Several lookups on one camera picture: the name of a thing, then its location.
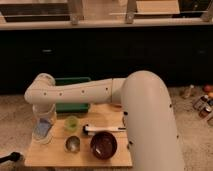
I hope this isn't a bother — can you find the black object at left edge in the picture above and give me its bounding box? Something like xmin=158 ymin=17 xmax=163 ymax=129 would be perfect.
xmin=0 ymin=152 xmax=21 ymax=164

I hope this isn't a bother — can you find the dark red bowl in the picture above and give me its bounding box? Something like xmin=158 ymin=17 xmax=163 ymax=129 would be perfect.
xmin=90 ymin=131 xmax=117 ymax=160

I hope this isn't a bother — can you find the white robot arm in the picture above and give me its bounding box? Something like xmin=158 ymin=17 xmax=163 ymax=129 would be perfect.
xmin=24 ymin=71 xmax=185 ymax=171

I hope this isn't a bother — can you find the green plastic cup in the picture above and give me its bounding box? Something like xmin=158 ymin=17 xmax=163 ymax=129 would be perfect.
xmin=64 ymin=116 xmax=78 ymax=132

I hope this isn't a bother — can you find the wooden table board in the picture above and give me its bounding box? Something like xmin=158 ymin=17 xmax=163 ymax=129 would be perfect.
xmin=25 ymin=104 xmax=132 ymax=168

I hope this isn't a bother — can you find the green plastic tray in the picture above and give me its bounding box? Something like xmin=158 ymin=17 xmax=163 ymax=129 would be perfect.
xmin=56 ymin=77 xmax=90 ymax=113

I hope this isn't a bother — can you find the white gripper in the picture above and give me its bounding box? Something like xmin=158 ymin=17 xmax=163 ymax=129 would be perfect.
xmin=32 ymin=104 xmax=57 ymax=125

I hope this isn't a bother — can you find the small metal bowl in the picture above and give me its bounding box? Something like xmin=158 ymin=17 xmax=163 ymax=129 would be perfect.
xmin=65 ymin=136 xmax=80 ymax=153

